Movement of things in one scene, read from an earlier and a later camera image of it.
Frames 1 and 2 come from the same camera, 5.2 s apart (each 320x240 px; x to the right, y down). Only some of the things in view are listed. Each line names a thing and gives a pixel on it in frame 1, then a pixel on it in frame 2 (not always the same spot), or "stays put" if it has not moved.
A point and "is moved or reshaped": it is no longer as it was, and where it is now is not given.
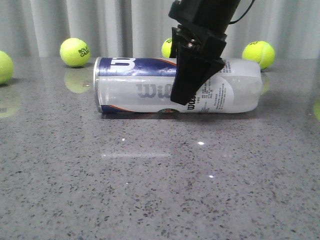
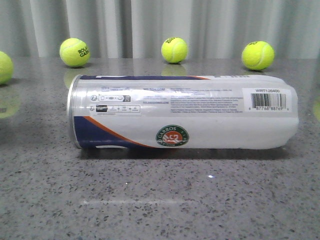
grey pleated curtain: x=36 y=29 stays put
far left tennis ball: x=6 y=68 stays put
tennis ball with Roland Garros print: x=74 y=52 stays put
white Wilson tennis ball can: x=131 y=85 is moved or reshaped
